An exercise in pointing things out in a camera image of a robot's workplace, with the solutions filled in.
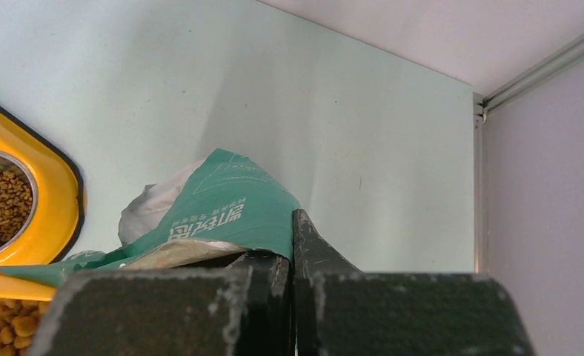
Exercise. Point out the green white pet food bag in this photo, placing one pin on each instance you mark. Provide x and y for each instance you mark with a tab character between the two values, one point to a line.
218	206

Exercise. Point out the brown pet food kibble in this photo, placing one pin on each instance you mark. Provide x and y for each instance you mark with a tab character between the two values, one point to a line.
19	319

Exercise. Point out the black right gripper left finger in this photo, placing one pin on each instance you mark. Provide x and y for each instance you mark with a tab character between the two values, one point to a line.
237	305

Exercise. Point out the yellow plastic scoop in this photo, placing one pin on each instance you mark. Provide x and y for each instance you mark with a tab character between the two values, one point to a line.
18	289

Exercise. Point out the yellow double pet bowl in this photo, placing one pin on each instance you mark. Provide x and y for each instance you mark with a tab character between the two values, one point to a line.
58	208

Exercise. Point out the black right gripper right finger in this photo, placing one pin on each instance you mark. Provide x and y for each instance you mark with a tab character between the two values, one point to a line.
341	310

